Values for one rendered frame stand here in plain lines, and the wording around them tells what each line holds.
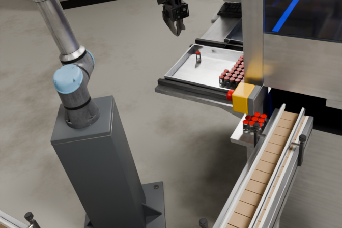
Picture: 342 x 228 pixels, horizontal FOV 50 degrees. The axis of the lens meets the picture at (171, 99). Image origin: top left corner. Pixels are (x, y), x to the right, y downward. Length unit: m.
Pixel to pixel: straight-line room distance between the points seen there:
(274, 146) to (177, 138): 1.45
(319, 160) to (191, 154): 1.19
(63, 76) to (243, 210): 0.86
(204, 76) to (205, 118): 1.15
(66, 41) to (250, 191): 0.93
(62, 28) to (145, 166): 1.20
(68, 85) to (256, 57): 0.72
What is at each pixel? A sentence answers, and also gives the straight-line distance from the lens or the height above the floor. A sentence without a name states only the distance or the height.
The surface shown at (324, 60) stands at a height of 1.15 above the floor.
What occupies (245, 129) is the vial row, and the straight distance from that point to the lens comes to 1.25.
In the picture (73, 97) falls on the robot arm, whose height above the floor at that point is 0.94.
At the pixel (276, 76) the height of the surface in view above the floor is 1.06.
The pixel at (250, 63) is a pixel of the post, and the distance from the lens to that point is 1.20.
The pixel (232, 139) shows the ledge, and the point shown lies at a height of 0.87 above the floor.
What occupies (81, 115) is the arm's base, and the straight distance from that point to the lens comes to 1.55.
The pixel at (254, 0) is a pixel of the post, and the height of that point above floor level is 1.31.
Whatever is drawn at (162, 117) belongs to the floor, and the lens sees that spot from 2.73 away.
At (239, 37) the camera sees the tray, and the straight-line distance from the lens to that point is 1.77.
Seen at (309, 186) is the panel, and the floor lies 0.59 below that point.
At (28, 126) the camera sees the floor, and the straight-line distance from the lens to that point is 3.10.
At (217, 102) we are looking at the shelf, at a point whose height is 0.88.
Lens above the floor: 1.76
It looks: 38 degrees down
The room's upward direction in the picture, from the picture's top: 11 degrees counter-clockwise
